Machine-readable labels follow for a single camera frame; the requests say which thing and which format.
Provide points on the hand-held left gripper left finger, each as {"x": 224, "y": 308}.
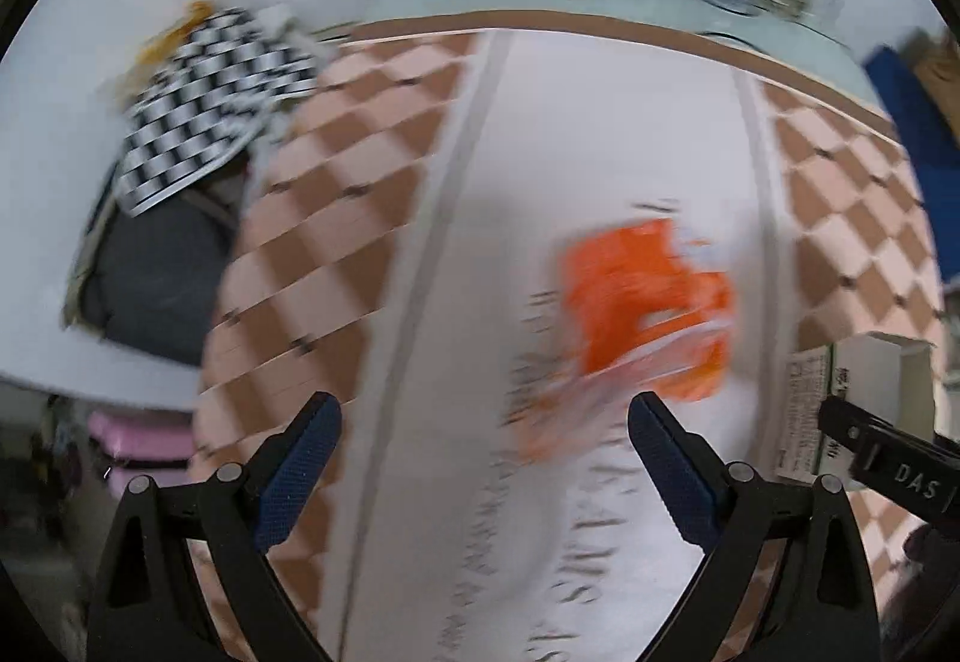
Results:
{"x": 300, "y": 474}

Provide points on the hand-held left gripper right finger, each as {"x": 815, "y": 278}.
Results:
{"x": 675, "y": 474}

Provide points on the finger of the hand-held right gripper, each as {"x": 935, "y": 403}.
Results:
{"x": 851, "y": 433}

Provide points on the white green medicine box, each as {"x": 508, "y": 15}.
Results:
{"x": 877, "y": 369}

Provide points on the orange snack bag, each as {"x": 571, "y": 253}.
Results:
{"x": 641, "y": 302}

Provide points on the pink suitcase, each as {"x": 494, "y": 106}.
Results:
{"x": 139, "y": 444}

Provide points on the diamond pattern table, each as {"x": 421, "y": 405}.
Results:
{"x": 465, "y": 219}

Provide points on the brown cardboard box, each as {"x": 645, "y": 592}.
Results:
{"x": 941, "y": 69}

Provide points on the black white checkered cloth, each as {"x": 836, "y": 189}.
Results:
{"x": 214, "y": 107}

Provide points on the yellow plastic bag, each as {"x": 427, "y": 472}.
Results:
{"x": 174, "y": 30}

